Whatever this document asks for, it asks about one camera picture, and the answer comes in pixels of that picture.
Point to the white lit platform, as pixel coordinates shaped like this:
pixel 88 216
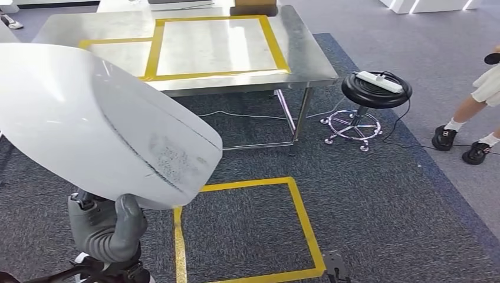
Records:
pixel 429 6

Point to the steel workbench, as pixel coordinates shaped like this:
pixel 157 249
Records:
pixel 304 58

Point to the white power strip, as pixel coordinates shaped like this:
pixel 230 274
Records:
pixel 379 81

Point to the black handheld controller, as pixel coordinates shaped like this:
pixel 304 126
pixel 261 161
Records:
pixel 492 58

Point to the yellow square floor tape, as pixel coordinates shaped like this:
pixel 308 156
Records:
pixel 308 234

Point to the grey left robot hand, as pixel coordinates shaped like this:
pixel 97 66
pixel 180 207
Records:
pixel 101 234

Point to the brown cardboard box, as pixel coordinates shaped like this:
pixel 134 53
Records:
pixel 254 2

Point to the person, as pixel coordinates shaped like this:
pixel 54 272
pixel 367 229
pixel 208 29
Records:
pixel 11 22
pixel 445 136

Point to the black round stool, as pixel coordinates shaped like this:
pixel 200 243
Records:
pixel 371 97

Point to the yellow tape on workbench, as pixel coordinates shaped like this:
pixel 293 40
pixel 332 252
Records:
pixel 154 50

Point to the white plastic body part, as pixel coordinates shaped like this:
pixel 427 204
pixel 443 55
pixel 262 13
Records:
pixel 78 125

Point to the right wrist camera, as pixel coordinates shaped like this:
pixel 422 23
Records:
pixel 336 267

